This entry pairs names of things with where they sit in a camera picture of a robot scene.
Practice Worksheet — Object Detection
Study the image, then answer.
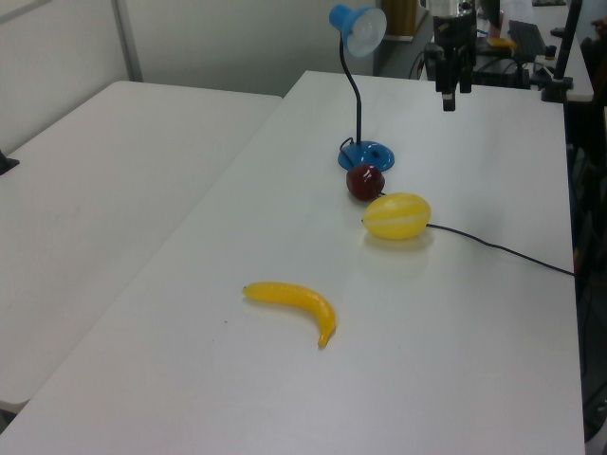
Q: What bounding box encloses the wooden box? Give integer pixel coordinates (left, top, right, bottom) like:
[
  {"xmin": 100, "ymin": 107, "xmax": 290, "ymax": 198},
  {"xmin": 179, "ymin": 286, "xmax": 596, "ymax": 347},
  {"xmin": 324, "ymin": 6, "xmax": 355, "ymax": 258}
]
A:
[{"xmin": 381, "ymin": 0, "xmax": 418, "ymax": 36}]

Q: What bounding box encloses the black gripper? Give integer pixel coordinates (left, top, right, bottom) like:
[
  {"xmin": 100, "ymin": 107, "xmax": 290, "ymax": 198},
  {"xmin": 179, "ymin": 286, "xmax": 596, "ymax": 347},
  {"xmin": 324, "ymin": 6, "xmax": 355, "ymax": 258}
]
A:
[{"xmin": 432, "ymin": 12, "xmax": 478, "ymax": 113}]

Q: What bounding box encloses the red toy apple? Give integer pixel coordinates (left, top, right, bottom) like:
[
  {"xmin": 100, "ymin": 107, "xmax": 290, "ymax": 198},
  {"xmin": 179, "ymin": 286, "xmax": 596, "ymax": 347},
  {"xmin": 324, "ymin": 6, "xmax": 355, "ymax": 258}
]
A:
[{"xmin": 345, "ymin": 164, "xmax": 386, "ymax": 202}]

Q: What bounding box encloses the black lamp power cable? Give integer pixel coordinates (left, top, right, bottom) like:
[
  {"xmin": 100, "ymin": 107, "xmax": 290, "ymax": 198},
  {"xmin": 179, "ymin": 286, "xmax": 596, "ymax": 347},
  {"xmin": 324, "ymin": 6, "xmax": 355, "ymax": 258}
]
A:
[{"xmin": 339, "ymin": 136, "xmax": 576, "ymax": 277}]

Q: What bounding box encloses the white side table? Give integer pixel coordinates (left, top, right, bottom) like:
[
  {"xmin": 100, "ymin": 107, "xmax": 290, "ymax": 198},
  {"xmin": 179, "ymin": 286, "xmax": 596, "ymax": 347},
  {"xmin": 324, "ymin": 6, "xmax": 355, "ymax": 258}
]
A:
[{"xmin": 0, "ymin": 80, "xmax": 285, "ymax": 412}]

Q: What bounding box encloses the blue desk lamp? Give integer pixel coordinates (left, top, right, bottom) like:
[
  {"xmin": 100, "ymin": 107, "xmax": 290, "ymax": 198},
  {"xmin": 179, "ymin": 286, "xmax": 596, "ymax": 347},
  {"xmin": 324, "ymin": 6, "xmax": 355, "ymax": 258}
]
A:
[{"xmin": 328, "ymin": 4, "xmax": 395, "ymax": 173}]

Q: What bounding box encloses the yellow striped toy melon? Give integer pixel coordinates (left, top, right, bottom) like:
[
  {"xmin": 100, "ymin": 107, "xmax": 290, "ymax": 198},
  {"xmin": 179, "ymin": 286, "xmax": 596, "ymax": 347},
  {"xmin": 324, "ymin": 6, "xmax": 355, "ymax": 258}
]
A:
[{"xmin": 361, "ymin": 191, "xmax": 432, "ymax": 241}]

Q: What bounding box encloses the black electronics on bench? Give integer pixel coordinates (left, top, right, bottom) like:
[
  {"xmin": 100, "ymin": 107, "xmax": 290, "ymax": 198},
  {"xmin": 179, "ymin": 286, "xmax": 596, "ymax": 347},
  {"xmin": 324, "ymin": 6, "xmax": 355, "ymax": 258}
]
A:
[{"xmin": 423, "ymin": 42, "xmax": 531, "ymax": 90}]

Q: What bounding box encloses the yellow toy banana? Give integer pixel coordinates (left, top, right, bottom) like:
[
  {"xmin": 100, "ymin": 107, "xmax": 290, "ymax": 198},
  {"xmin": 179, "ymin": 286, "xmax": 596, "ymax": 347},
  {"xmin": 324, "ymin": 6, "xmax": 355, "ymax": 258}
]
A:
[{"xmin": 242, "ymin": 282, "xmax": 338, "ymax": 351}]

